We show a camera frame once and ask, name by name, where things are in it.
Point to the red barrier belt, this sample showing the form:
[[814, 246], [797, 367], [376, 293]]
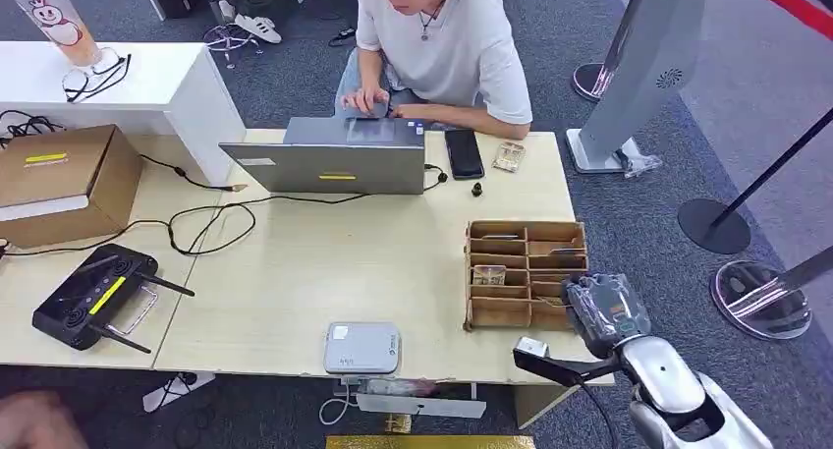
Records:
[[791, 3]]

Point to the pink cup with snowman print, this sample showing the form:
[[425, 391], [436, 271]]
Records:
[[55, 20]]

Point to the grey standing kiosk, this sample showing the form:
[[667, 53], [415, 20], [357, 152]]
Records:
[[647, 62]]

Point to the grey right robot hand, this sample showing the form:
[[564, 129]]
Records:
[[608, 309]]

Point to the small golden floor card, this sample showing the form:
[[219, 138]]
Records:
[[398, 424]]

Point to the black controller with antennas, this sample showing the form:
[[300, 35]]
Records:
[[84, 301]]

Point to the white power strip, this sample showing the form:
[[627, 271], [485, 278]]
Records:
[[176, 391]]

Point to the grey laptop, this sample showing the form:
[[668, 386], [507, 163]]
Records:
[[338, 166]]

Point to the person's left hand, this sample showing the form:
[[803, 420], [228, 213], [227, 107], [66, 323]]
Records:
[[407, 112]]

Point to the white sneaker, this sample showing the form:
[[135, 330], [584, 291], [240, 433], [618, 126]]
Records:
[[226, 10], [258, 28]]

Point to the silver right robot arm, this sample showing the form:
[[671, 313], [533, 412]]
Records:
[[664, 381]]

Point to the white flat bar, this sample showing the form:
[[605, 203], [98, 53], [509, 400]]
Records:
[[423, 407]]

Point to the clear-wrapped card pack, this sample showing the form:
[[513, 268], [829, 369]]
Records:
[[509, 157]]

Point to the black-rimmed glasses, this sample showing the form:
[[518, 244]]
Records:
[[81, 83]]

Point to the pale printed card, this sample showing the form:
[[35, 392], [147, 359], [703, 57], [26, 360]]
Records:
[[488, 275]]

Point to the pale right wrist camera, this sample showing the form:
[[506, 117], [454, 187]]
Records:
[[532, 347]]

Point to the clear plastic bag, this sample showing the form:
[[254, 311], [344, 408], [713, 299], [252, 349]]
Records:
[[397, 387]]

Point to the white cabinet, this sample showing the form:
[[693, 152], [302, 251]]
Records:
[[163, 88]]

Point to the flat grey device box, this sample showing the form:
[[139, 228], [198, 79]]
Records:
[[362, 348]]

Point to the person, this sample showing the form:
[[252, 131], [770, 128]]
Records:
[[455, 49]]

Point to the brown cardboard box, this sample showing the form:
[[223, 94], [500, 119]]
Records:
[[65, 184]]

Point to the chrome stanchion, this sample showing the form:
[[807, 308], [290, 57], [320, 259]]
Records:
[[591, 81]]

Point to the person's right hand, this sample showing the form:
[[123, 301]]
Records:
[[366, 101]]

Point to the black stanchion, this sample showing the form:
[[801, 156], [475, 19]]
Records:
[[714, 228]]

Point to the black smartphone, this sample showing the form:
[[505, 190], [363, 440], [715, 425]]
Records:
[[464, 154]]

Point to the wooden compartment card box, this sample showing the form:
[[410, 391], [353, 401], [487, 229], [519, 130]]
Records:
[[498, 309]]

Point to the stool with chrome base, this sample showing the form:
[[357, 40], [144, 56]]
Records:
[[226, 39]]

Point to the small black earbud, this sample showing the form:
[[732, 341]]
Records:
[[477, 189]]

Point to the pale desk leg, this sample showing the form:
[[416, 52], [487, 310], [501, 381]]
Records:
[[530, 404]]

